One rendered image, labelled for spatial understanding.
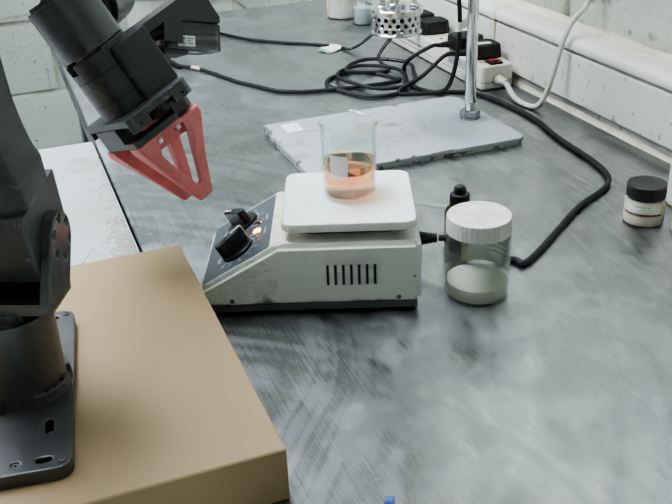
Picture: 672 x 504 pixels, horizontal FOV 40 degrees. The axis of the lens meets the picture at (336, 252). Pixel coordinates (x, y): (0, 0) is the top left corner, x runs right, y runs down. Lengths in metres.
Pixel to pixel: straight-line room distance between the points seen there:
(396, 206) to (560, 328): 0.18
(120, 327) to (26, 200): 0.19
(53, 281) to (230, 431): 0.15
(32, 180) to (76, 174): 0.58
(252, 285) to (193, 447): 0.24
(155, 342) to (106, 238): 0.30
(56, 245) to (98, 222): 0.42
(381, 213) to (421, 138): 0.41
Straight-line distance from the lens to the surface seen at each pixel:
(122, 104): 0.79
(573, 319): 0.84
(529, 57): 1.43
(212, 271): 0.85
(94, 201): 1.12
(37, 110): 3.23
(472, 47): 1.26
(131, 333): 0.76
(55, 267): 0.64
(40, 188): 0.64
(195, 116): 0.80
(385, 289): 0.82
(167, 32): 0.81
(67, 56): 0.79
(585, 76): 1.31
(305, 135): 1.24
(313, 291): 0.83
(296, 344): 0.80
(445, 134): 1.23
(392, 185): 0.87
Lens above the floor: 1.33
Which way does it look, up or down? 27 degrees down
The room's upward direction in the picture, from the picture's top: 2 degrees counter-clockwise
